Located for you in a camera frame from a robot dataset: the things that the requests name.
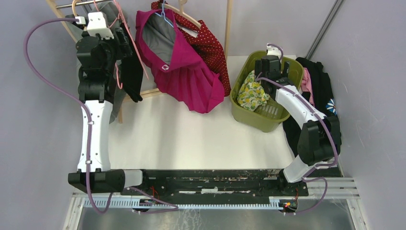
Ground red polka dot skirt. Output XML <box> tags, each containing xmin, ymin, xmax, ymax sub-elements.
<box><xmin>151</xmin><ymin>10</ymin><xmax>231</xmax><ymax>104</ymax></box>

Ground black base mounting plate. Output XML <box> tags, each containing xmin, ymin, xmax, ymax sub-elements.
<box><xmin>120</xmin><ymin>169</ymin><xmax>343</xmax><ymax>214</ymax></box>

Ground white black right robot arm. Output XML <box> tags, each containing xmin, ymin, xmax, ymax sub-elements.
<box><xmin>254</xmin><ymin>55</ymin><xmax>341</xmax><ymax>196</ymax></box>

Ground pink garment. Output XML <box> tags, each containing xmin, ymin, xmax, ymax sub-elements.
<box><xmin>301</xmin><ymin>68</ymin><xmax>315</xmax><ymax>105</ymax></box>

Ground yellow lemon print garment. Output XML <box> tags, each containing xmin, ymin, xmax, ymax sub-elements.
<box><xmin>237</xmin><ymin>70</ymin><xmax>271</xmax><ymax>112</ymax></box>

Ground metal wall rail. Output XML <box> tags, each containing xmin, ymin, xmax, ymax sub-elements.
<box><xmin>305</xmin><ymin>0</ymin><xmax>345</xmax><ymax>59</ymax></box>

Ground olive green laundry basket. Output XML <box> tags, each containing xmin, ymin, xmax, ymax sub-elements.
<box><xmin>230</xmin><ymin>51</ymin><xmax>290</xmax><ymax>133</ymax></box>

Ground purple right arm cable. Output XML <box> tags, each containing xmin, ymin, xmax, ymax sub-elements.
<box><xmin>255</xmin><ymin>43</ymin><xmax>339</xmax><ymax>215</ymax></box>

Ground grey skirt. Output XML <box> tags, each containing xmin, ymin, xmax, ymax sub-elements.
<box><xmin>68</xmin><ymin>1</ymin><xmax>125</xmax><ymax>124</ymax></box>

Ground magenta pleated skirt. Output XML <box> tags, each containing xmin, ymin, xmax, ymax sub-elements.
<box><xmin>135</xmin><ymin>10</ymin><xmax>225</xmax><ymax>114</ymax></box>

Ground aluminium rail frame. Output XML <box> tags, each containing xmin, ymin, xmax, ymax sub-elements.
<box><xmin>62</xmin><ymin>178</ymin><xmax>367</xmax><ymax>230</ymax></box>

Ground black floral garment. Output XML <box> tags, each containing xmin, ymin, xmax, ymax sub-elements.
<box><xmin>282</xmin><ymin>57</ymin><xmax>337</xmax><ymax>157</ymax></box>

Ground wooden clothes rack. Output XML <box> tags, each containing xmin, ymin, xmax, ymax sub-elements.
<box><xmin>45</xmin><ymin>0</ymin><xmax>234</xmax><ymax>125</ymax></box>

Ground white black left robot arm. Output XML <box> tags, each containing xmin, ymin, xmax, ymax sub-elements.
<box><xmin>68</xmin><ymin>27</ymin><xmax>151</xmax><ymax>195</ymax></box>

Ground wooden hanger with grey skirt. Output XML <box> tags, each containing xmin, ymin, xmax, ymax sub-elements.
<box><xmin>71</xmin><ymin>0</ymin><xmax>82</xmax><ymax>17</ymax></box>

